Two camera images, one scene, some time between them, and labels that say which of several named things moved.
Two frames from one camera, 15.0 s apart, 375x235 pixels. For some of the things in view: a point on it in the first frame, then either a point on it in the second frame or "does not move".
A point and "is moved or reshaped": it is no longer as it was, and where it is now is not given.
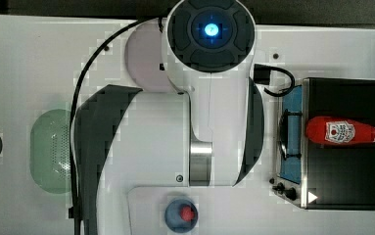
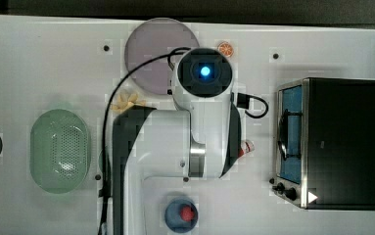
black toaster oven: [328, 176] does not move
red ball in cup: [186, 213] does not move
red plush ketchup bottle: [340, 131] is moved or reshaped
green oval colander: [50, 160] does not move
